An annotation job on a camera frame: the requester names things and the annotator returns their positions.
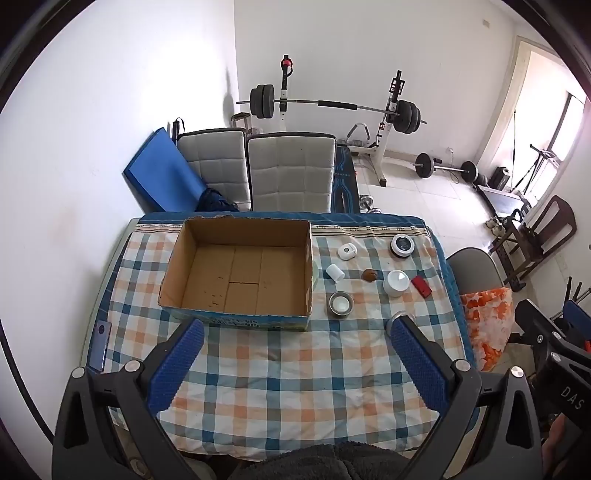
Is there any round metal tin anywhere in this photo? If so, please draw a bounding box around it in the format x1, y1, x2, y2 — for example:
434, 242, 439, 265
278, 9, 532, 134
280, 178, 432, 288
328, 292, 355, 318

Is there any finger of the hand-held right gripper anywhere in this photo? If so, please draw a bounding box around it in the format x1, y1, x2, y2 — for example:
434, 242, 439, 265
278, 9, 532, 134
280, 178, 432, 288
561, 276, 591, 334

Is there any small brown stool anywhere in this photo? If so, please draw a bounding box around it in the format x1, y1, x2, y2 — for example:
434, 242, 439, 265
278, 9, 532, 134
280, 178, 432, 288
232, 112, 264, 137

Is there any checked tablecloth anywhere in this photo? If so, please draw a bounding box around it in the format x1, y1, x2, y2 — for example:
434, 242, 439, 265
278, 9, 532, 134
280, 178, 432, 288
99, 211, 476, 462

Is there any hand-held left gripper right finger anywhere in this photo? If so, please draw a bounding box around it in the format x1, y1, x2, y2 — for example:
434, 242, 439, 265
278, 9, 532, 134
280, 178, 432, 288
392, 316, 550, 480

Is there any black and white round jar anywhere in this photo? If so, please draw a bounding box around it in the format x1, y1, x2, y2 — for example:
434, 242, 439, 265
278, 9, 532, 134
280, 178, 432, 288
390, 234, 415, 257

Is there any dark blue bag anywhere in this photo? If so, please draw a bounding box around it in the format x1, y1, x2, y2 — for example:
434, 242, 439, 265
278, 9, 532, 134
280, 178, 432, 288
196, 187, 241, 214

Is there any white weight bench rack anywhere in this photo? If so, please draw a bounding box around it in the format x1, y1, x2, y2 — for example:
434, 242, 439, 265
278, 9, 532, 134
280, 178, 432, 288
277, 54, 416, 188

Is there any blue smartphone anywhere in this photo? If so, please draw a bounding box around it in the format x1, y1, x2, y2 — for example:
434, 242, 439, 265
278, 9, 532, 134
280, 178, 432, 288
88, 322, 112, 372

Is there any dark fleece clothing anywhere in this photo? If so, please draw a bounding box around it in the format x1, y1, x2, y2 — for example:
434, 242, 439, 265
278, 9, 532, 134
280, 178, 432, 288
231, 440, 411, 480

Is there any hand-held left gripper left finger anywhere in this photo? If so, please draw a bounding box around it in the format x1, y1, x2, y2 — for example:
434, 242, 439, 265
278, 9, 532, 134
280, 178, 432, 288
52, 318, 205, 480

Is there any blue folded exercise mat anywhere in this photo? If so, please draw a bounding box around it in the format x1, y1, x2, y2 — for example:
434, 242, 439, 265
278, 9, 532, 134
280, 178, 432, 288
122, 128, 208, 214

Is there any orange patterned bag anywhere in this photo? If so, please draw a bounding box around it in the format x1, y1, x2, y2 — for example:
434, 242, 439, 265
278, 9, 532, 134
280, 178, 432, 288
460, 287, 514, 372

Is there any short barbell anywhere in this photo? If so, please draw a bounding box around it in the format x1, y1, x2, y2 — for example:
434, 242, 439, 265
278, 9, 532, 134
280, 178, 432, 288
414, 152, 478, 182

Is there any blue patterned bench pad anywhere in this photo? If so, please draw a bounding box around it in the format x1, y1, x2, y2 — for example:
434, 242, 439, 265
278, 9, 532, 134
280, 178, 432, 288
331, 144, 361, 213

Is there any brown wooden chair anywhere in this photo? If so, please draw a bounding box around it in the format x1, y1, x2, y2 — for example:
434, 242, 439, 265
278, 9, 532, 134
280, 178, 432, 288
488, 195, 578, 292

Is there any long barbell with black plates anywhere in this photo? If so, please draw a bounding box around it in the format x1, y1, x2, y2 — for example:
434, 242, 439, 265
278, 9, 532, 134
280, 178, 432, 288
236, 84, 428, 136

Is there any grey round-backed chair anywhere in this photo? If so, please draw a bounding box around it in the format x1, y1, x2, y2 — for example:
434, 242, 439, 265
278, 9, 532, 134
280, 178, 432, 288
445, 247, 504, 296

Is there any cardboard box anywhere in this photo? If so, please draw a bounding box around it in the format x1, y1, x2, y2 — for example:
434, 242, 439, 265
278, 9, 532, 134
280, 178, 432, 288
158, 218, 319, 332

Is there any grey padded chair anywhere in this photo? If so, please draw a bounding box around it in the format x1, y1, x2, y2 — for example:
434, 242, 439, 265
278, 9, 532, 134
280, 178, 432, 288
178, 128, 252, 213
246, 132, 337, 214

